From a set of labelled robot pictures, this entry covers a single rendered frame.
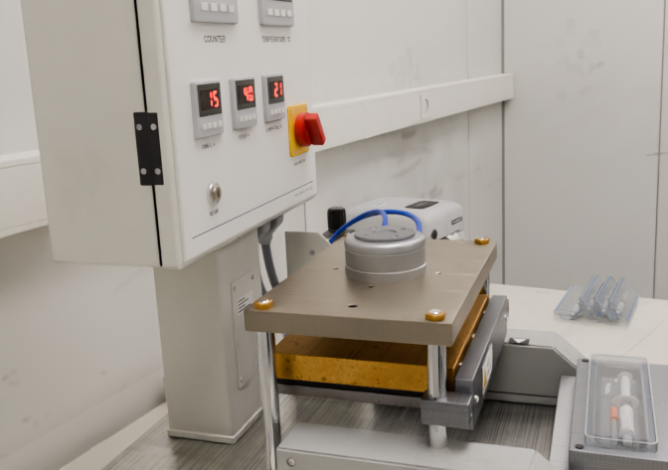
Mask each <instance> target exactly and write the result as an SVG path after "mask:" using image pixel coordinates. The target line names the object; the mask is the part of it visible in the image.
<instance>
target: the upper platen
mask: <svg viewBox="0 0 668 470"><path fill-rule="evenodd" d="M488 304H489V296H488V295H487V294H478V296H477V298H476V300H475V302H474V304H473V305H472V307H471V309H470V311H469V313H468V315H467V317H466V319H465V321H464V323H463V325H462V327H461V329H460V331H459V333H458V335H457V337H456V339H455V341H454V343H453V345H452V346H451V347H447V346H446V383H447V391H448V392H454V379H455V377H456V375H457V373H458V370H459V368H460V366H461V364H462V361H463V359H464V357H465V355H466V353H467V350H468V348H469V346H470V344H471V342H472V339H473V337H474V335H475V333H476V330H477V328H478V326H479V324H480V322H481V319H482V317H483V315H484V313H485V311H486V308H487V306H488ZM275 349H276V364H277V379H278V393H283V394H293V395H302V396H312V397H321V398H331V399H340V400H350V401H359V402H368V403H378V404H387V405H397V406H406V407H416V408H420V399H421V397H422V396H423V394H424V392H425V390H427V371H426V345H422V344H409V343H396V342H383V341H370V340H357V339H344V338H331V337H318V336H305V335H292V334H288V335H286V336H285V337H284V338H283V339H282V340H281V341H280V342H279V343H278V344H277V345H276V346H275Z"/></svg>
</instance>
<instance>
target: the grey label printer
mask: <svg viewBox="0 0 668 470"><path fill-rule="evenodd" d="M375 209H380V210H385V209H393V210H403V211H407V212H410V213H412V214H414V215H416V216H417V217H418V218H419V220H420V222H421V225H422V234H424V236H425V239H451V240H464V218H463V210H462V208H461V206H460V205H458V204H457V203H454V202H451V201H445V200H431V199H416V198H401V197H383V198H378V199H376V200H373V201H370V202H367V203H364V204H361V205H359V206H356V207H353V208H351V209H350V210H348V211H347V212H346V222H347V223H348V222H349V221H351V220H352V219H354V218H355V217H357V216H359V215H361V214H363V213H365V212H367V211H370V210H375ZM382 223H383V217H382V216H381V215H378V216H373V217H369V218H366V219H363V220H361V221H359V222H357V223H355V224H353V225H352V226H350V227H348V228H347V230H355V231H358V230H361V229H365V228H371V227H381V226H382ZM388 226H396V227H405V228H410V229H412V230H417V225H416V223H415V222H414V221H413V220H412V219H410V218H408V217H405V216H400V215H388Z"/></svg>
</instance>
